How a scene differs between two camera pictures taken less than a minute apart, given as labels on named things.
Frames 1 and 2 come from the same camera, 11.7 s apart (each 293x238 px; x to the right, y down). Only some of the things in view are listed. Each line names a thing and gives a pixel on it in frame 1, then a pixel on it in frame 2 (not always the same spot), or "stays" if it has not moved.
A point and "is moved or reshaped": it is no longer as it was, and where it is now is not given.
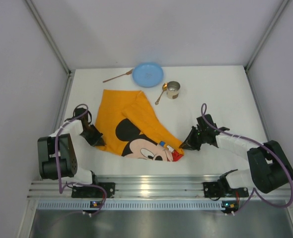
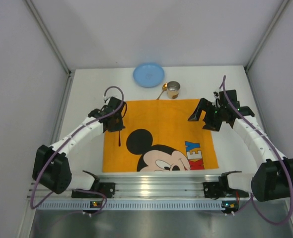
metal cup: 173,88 stays
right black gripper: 194,138 -> 209,115
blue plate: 147,75 stays
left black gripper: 92,134 -> 115,125
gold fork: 128,73 -> 119,142
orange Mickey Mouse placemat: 126,121 is moved or reshaped
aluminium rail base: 148,186 stays
